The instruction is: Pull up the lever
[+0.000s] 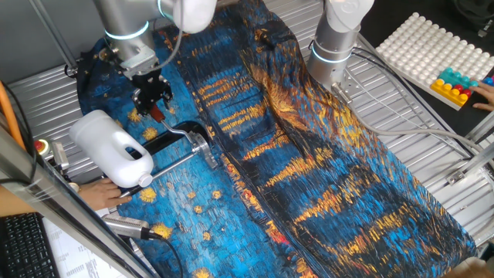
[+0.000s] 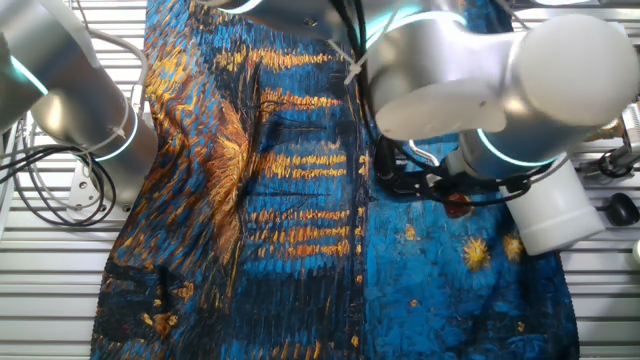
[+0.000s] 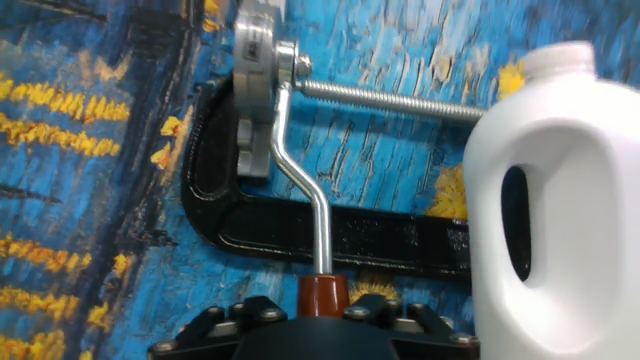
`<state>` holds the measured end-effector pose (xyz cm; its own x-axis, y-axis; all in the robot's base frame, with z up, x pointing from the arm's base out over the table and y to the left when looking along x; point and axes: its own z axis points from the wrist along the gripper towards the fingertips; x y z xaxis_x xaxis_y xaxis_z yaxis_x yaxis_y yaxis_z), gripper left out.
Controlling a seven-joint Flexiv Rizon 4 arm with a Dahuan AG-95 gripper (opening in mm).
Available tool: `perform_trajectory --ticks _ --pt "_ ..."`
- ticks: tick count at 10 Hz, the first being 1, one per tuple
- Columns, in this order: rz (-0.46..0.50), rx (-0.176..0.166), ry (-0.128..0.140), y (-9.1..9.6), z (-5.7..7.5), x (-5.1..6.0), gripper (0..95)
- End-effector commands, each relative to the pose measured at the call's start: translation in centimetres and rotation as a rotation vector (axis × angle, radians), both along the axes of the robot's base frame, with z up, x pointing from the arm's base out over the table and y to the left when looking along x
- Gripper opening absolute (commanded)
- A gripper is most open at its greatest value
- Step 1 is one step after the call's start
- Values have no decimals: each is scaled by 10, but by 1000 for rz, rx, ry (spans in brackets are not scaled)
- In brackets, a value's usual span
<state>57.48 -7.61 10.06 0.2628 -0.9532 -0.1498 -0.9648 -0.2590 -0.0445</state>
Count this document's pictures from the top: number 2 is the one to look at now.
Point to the white plastic jug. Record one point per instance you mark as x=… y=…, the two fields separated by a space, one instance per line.
x=555 y=215

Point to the black round knob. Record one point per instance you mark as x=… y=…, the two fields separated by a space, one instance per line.
x=622 y=210

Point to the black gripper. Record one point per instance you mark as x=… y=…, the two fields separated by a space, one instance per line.
x=470 y=187

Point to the ribbed silver camera box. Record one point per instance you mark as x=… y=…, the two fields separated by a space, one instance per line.
x=634 y=130

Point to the starry night painted tablecloth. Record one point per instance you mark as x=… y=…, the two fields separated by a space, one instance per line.
x=300 y=300

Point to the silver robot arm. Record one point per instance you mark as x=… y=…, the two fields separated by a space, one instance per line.
x=565 y=70

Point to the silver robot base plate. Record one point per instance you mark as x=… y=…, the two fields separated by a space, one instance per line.
x=82 y=197

